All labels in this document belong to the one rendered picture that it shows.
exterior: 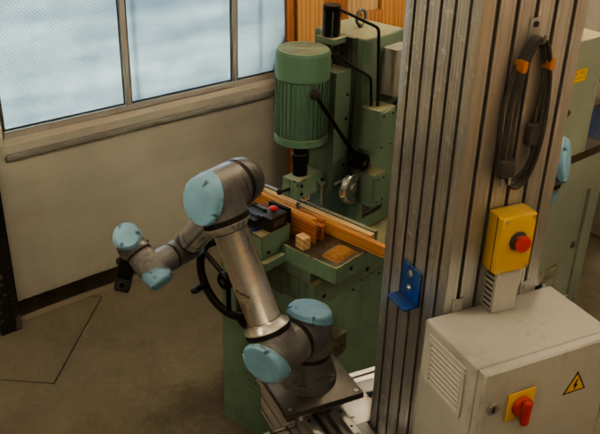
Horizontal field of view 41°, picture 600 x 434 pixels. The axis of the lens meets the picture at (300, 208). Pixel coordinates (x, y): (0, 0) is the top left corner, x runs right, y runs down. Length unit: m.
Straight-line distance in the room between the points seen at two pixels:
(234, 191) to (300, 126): 0.73
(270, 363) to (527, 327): 0.60
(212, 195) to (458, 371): 0.66
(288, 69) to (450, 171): 0.99
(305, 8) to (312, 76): 1.64
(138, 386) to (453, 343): 2.04
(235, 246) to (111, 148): 2.02
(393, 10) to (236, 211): 2.85
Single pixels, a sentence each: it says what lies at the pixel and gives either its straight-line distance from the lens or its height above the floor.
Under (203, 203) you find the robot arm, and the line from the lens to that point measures 1.84.
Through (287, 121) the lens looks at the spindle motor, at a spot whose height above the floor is 1.28.
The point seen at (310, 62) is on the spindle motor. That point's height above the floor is 1.48.
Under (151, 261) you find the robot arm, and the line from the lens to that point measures 2.17.
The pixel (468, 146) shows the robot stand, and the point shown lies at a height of 1.61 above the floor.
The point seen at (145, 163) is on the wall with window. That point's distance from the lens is 3.96.
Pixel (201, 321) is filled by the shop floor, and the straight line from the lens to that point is 3.83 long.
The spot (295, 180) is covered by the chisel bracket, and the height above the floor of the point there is 1.07.
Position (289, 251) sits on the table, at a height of 0.88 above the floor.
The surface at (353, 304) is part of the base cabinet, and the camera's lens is 2.83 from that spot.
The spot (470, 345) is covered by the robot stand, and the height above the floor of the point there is 1.23.
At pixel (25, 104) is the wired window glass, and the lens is 3.67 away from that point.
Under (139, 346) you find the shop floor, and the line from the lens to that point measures 3.70.
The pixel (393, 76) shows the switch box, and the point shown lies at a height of 1.39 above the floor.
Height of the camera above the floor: 2.19
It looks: 27 degrees down
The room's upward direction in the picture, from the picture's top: 2 degrees clockwise
